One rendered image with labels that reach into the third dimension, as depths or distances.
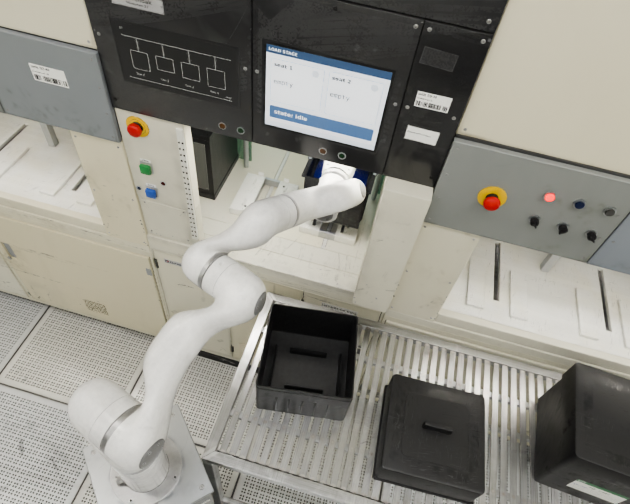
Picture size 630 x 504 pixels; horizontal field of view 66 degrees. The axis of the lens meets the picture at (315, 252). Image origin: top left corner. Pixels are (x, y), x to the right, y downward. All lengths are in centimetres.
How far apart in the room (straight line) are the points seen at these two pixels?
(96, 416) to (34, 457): 135
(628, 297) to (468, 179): 102
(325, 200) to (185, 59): 48
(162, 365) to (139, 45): 74
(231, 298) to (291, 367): 58
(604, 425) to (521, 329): 40
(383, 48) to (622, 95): 48
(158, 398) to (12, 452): 147
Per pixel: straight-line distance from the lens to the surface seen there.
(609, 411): 160
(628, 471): 156
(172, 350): 112
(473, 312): 175
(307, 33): 111
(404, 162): 124
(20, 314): 286
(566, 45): 110
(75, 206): 201
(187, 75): 128
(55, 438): 250
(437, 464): 150
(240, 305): 109
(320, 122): 121
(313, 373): 162
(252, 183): 193
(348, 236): 178
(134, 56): 133
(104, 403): 117
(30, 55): 152
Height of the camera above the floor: 223
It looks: 51 degrees down
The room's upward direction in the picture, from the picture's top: 9 degrees clockwise
